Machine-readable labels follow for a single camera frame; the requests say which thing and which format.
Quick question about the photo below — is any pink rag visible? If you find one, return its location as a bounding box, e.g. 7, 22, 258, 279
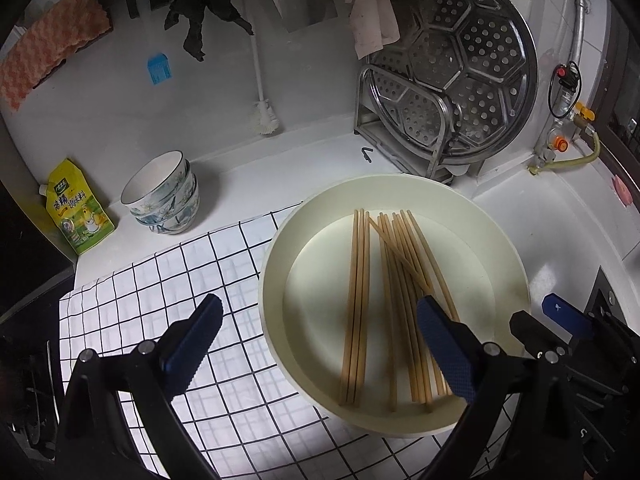
345, 0, 400, 60

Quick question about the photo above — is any bundle of wooden chopsticks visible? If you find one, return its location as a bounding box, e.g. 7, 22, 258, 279
339, 208, 461, 413

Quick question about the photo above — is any red knob gas valve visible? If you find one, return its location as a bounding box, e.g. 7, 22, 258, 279
550, 61, 582, 92

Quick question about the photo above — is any cream round basin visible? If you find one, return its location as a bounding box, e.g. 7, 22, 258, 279
257, 174, 532, 438

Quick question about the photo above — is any yellow gas hose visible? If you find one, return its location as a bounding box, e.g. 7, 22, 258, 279
529, 127, 601, 175

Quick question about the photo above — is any white bottle brush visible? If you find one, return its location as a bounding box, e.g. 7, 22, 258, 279
247, 25, 282, 137

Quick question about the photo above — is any steel wire rack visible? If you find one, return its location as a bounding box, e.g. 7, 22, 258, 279
352, 62, 483, 183

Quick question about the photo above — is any dark window frame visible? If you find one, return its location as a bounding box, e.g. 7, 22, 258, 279
590, 10, 640, 181

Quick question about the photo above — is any perforated steel steamer tray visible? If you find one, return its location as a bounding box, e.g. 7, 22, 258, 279
367, 0, 538, 161

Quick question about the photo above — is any black rag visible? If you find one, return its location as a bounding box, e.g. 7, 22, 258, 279
165, 0, 256, 61

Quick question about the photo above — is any orange checked dishcloth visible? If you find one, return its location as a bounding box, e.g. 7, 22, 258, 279
0, 0, 113, 111

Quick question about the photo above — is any white black checked cloth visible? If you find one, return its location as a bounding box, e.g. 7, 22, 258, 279
59, 207, 516, 480

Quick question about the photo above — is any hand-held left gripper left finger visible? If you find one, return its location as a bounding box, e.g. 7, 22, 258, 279
55, 294, 224, 480

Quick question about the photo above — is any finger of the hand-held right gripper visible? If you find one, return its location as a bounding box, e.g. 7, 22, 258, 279
541, 292, 598, 339
509, 310, 573, 358

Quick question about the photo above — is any dark panel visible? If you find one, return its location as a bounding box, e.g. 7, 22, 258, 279
0, 175, 76, 321

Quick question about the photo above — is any metal gas pipe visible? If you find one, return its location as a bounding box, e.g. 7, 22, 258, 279
562, 0, 593, 126

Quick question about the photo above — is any small blue brush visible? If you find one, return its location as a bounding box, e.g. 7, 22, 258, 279
132, 0, 172, 86

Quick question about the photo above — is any yellow handle gas valve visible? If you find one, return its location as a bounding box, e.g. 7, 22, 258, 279
572, 102, 598, 126

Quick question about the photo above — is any yellow green seasoning pouch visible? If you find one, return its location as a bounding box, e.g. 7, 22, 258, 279
39, 158, 116, 256

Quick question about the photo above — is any black gas stove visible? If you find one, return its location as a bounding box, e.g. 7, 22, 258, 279
0, 280, 76, 480

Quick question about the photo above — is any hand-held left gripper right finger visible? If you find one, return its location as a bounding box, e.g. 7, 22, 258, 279
416, 295, 576, 480

